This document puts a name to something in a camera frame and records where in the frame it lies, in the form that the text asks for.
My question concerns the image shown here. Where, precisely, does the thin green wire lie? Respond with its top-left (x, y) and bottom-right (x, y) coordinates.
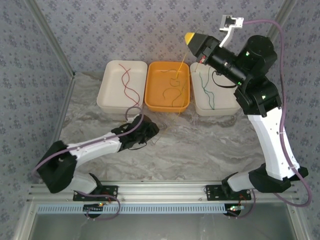
top-left (203, 66), bottom-right (217, 111)
top-left (198, 70), bottom-right (212, 111)

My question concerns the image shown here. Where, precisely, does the thin dark olive wire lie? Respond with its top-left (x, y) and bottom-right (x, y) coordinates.
top-left (162, 87), bottom-right (182, 108)
top-left (159, 69), bottom-right (181, 87)

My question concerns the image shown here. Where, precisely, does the orange plastic tray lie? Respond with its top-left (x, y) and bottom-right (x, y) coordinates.
top-left (144, 61), bottom-right (191, 114)

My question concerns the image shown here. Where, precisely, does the cream plastic tray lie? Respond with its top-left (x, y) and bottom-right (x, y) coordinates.
top-left (189, 61), bottom-right (242, 117)
top-left (96, 59), bottom-right (148, 115)

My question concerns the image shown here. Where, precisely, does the small LED circuit board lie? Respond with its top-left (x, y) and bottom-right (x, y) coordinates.
top-left (226, 203), bottom-right (247, 217)
top-left (83, 202), bottom-right (106, 217)

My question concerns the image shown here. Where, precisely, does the grey metal base panel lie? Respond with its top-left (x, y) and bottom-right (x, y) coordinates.
top-left (13, 202), bottom-right (308, 240)

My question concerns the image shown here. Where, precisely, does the thin black left gripper cable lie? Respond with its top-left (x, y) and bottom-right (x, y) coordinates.
top-left (119, 124), bottom-right (156, 151)

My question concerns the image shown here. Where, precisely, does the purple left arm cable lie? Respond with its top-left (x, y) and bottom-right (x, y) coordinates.
top-left (32, 106), bottom-right (145, 181)

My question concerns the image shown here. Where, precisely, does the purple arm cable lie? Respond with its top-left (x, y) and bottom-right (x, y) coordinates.
top-left (32, 106), bottom-right (145, 181)
top-left (243, 18), bottom-right (313, 208)

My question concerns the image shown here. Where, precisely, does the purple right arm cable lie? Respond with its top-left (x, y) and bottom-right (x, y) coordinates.
top-left (243, 18), bottom-right (313, 208)

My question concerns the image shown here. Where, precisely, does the aluminium corner post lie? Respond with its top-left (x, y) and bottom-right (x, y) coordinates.
top-left (24, 0), bottom-right (77, 80)
top-left (246, 0), bottom-right (301, 77)

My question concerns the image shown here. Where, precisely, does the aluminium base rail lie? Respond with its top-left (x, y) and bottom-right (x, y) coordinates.
top-left (28, 181), bottom-right (300, 203)

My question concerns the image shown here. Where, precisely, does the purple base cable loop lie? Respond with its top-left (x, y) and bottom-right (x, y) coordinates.
top-left (74, 190), bottom-right (123, 222)
top-left (236, 189), bottom-right (256, 219)

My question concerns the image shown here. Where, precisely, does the slotted grey cable duct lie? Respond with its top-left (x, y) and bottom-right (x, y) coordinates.
top-left (37, 203), bottom-right (227, 215)

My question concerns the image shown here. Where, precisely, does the aluminium table side rail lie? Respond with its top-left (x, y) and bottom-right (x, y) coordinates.
top-left (47, 74), bottom-right (77, 151)

